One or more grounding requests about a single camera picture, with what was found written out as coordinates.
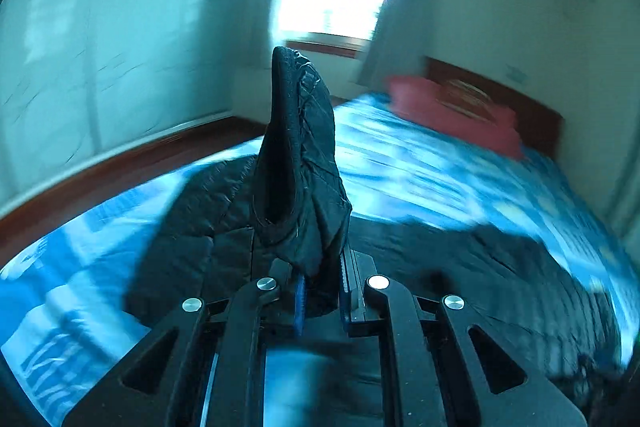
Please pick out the black puffer jacket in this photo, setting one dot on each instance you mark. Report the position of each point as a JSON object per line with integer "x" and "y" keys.
{"x": 300, "y": 167}

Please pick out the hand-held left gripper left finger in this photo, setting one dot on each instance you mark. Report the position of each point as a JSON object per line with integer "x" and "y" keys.
{"x": 299, "y": 307}

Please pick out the bed with blue patterned sheet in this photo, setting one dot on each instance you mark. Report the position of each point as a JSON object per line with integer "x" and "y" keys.
{"x": 425, "y": 167}

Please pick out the wooden headboard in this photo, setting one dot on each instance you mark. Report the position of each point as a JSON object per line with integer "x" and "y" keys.
{"x": 530, "y": 107}

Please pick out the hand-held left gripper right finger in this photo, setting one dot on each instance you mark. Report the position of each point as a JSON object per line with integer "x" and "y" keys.
{"x": 344, "y": 307}

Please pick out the small red printed cushion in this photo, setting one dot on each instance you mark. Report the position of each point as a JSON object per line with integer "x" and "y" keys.
{"x": 462, "y": 93}

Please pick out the white glossy wardrobe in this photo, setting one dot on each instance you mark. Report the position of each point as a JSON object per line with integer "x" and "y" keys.
{"x": 115, "y": 47}

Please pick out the red pillow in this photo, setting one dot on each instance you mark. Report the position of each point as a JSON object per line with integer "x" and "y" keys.
{"x": 460, "y": 114}

